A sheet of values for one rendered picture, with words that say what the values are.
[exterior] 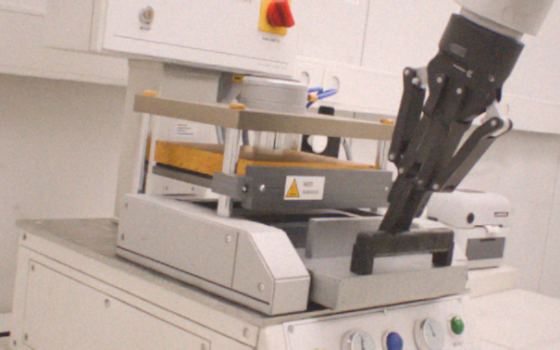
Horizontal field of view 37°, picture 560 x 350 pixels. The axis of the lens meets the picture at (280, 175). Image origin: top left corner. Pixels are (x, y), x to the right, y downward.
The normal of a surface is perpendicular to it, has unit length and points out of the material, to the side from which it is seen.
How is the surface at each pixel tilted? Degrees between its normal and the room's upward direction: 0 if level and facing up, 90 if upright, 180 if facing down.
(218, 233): 90
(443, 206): 86
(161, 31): 90
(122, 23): 90
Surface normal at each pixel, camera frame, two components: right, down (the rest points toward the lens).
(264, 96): -0.33, 0.05
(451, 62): -0.71, -0.03
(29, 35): 0.75, 0.16
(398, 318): 0.69, -0.28
